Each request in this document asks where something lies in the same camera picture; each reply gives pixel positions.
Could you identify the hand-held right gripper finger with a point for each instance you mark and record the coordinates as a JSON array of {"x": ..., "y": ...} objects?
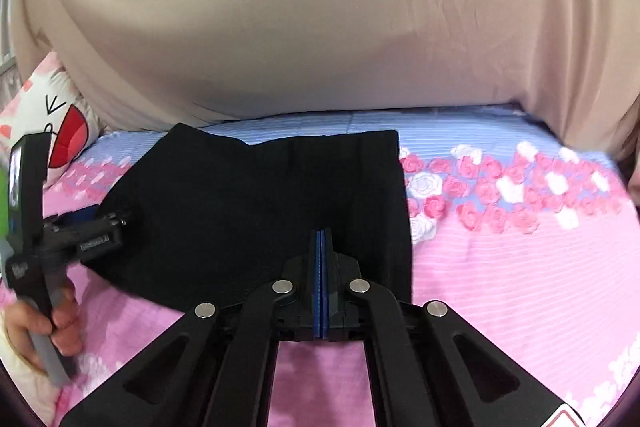
[
  {"x": 326, "y": 287},
  {"x": 315, "y": 287}
]

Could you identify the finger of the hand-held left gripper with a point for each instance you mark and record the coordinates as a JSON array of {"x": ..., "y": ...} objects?
[{"x": 85, "y": 217}]

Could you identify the black pants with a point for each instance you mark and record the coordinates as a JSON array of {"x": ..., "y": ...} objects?
[{"x": 260, "y": 212}]

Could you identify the person's left hand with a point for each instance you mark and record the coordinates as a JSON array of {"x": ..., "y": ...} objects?
[{"x": 65, "y": 322}]

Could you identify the green plush toy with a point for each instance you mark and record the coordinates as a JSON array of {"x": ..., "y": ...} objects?
[{"x": 4, "y": 202}]

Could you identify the white cat face pillow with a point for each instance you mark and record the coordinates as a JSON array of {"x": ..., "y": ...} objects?
[{"x": 55, "y": 122}]

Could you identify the pink floral bedsheet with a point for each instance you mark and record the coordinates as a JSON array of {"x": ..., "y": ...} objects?
[{"x": 500, "y": 267}]

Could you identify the beige draped cloth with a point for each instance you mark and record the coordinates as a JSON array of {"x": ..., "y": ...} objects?
[{"x": 325, "y": 17}]

